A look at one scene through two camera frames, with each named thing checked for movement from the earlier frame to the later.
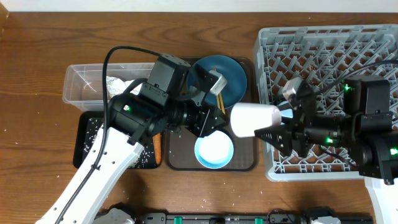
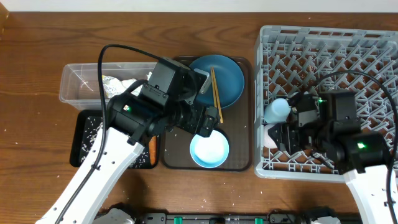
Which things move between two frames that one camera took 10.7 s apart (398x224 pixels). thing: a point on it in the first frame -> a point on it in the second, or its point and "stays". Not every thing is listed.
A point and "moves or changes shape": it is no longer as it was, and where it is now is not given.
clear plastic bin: x=83 y=86 stays
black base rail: x=212 y=218 stays
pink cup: x=246 y=117 moves or changes shape
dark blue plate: x=229 y=68 stays
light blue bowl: x=215 y=150 moves or changes shape
